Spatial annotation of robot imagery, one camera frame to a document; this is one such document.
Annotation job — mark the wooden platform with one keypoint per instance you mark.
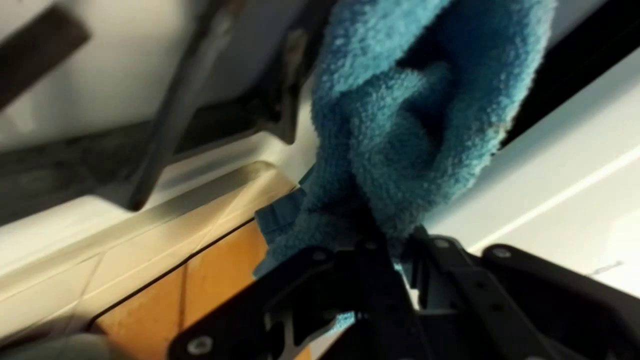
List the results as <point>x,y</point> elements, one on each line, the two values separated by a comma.
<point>201,293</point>

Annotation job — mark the white gas stove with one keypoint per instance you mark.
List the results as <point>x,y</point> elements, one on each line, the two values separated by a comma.
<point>566,201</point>

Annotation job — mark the black double burner grate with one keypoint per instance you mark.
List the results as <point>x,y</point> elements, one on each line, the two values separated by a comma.
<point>67,172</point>

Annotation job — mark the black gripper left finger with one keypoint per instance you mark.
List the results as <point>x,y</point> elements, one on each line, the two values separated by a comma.
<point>373,312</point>

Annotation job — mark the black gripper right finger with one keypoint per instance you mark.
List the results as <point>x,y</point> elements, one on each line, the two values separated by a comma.
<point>532,312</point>

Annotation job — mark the blue terry towel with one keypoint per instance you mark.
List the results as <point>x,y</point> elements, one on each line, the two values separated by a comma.
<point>400,132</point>

